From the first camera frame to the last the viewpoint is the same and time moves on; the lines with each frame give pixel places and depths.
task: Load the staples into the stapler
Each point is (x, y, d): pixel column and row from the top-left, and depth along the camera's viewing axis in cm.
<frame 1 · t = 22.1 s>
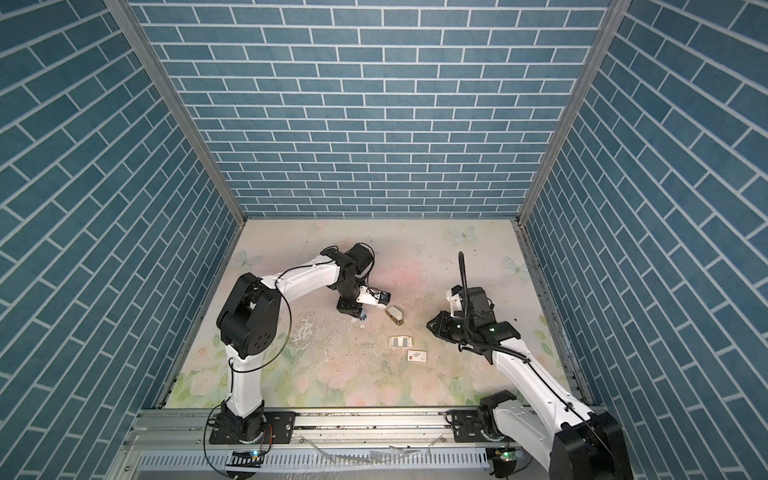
left hand: (358, 303, 94), fingers open
right hand: (426, 322, 82), fingers closed
white staple box sleeve: (420, 356, 86), point 2 cm above the table
open staple box tray: (400, 341, 91), on the table

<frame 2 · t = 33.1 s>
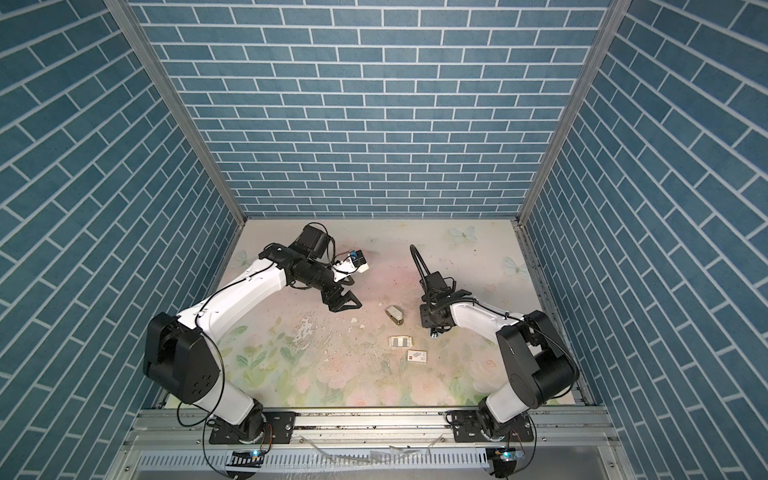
left hand: (354, 291, 81), fingers open
right hand: (427, 314, 93), fingers open
the named things where they were.

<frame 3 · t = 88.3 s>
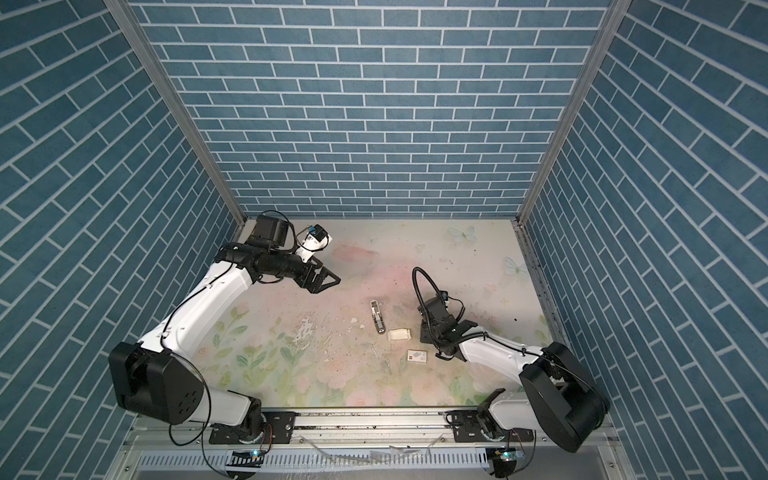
left hand: (327, 270, 79), fingers open
right hand: (424, 325, 90), fingers open
the named things where they were.

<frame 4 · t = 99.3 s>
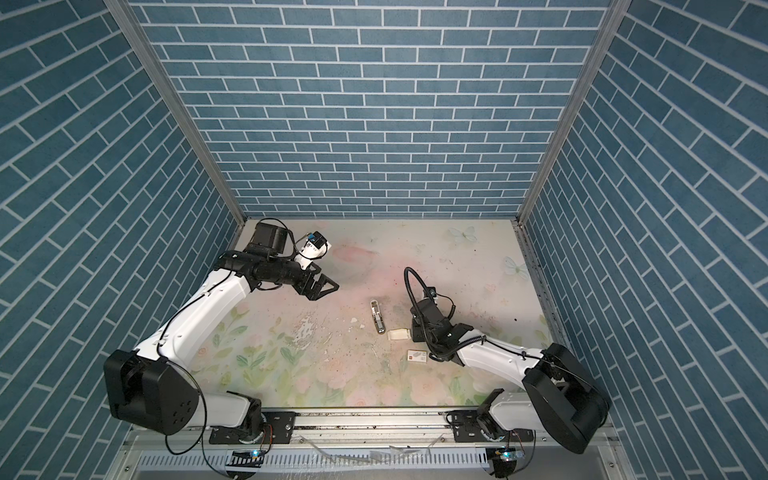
left hand: (326, 276, 79), fingers open
right hand: (415, 319, 89), fingers open
the named things where they were.

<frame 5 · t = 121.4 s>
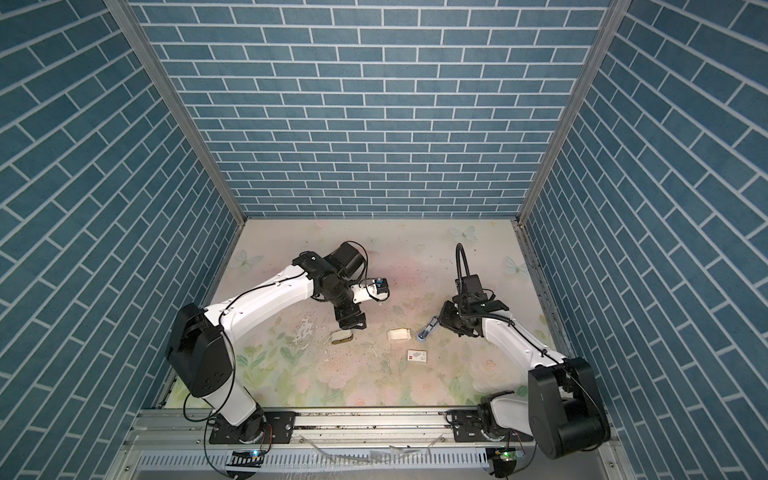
left hand: (361, 312, 82), fingers open
right hand: (438, 314, 88), fingers open
blue stapler top: (427, 330, 91), point 2 cm above the table
the other named things where they were.

